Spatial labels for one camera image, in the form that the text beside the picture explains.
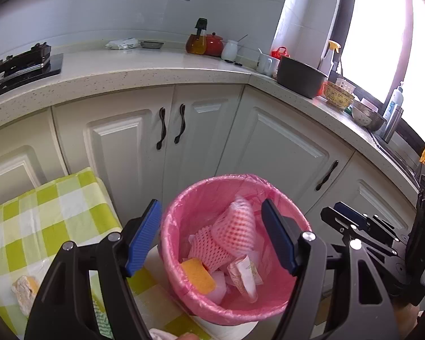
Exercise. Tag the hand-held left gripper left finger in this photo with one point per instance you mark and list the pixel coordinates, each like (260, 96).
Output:
(143, 241)

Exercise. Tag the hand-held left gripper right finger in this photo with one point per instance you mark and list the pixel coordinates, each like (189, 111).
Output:
(279, 241)

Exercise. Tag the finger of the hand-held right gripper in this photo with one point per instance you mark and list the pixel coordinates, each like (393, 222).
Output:
(349, 214)
(334, 219)

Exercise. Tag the pink-lined trash bin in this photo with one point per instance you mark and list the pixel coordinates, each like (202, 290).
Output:
(184, 219)

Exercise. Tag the large pink foam fruit net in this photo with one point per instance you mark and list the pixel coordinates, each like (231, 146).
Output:
(233, 226)

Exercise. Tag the beige paper wrapper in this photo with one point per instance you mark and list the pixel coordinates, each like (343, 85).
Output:
(246, 276)

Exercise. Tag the small pink foam fruit net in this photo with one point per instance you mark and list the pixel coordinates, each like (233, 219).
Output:
(207, 246)

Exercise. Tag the plain yellow sponge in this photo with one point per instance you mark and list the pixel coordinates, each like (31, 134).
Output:
(198, 276)

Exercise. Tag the thick white foam block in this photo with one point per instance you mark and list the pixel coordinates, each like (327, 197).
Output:
(219, 288)

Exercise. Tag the green patterned cloth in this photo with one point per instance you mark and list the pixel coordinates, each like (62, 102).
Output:
(104, 324)

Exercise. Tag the white tissue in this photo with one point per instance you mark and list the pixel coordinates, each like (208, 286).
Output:
(159, 334)

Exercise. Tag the person's right hand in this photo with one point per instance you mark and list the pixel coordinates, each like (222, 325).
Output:
(407, 322)

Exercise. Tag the steel flask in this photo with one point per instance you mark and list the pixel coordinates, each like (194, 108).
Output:
(391, 125)

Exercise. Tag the metal bowl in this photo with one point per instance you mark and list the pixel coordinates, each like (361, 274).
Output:
(368, 117)

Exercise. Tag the white base cabinets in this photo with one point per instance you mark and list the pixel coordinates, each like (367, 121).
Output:
(269, 141)

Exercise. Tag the green checked tablecloth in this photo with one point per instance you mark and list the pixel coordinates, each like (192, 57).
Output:
(39, 219)

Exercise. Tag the yellow patterned bowl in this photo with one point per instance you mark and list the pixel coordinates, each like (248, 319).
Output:
(336, 95)

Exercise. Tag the white pump bottle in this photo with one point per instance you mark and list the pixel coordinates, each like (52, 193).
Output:
(395, 97)

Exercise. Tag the grey cooking pot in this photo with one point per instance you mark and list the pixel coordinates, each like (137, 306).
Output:
(299, 78)

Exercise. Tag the yellow-capped spray bottle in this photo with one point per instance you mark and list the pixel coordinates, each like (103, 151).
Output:
(333, 47)

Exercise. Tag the white mug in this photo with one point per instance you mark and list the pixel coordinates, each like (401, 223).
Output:
(267, 64)

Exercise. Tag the speckled kitchen counter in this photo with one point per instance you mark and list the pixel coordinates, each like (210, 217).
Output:
(127, 71)

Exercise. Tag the red kettle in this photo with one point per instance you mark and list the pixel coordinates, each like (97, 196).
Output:
(279, 52)

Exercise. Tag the window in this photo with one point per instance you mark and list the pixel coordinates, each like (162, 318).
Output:
(375, 24)

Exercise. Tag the small metal dish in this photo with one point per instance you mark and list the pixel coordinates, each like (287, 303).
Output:
(152, 44)

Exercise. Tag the white ceramic jar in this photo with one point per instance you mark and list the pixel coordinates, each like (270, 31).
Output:
(230, 50)

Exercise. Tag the white plastic bag on counter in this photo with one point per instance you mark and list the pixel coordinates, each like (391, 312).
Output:
(122, 44)

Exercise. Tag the oil bottle with black cap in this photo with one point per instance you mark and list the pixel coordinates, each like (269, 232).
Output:
(196, 42)

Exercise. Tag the red lidded jar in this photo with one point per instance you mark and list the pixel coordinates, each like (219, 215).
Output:
(214, 45)

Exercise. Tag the black gas stove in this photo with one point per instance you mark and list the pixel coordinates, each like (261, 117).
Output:
(21, 67)

